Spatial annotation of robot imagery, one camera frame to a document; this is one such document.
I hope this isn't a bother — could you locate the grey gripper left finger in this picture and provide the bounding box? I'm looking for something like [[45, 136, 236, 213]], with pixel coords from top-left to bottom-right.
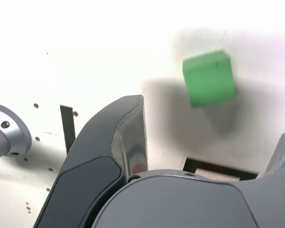
[[34, 94, 149, 228]]

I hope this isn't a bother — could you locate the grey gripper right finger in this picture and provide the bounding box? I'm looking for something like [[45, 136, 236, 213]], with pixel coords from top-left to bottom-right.
[[91, 125, 285, 228]]

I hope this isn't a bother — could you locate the green cube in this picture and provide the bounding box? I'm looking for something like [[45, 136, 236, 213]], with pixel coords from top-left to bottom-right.
[[182, 49, 236, 109]]

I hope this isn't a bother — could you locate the black tape square outline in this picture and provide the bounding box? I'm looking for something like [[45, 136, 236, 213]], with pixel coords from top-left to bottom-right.
[[182, 156, 259, 182]]

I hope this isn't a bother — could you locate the black tape strip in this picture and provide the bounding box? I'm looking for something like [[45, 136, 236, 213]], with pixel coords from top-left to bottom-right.
[[60, 104, 76, 155]]

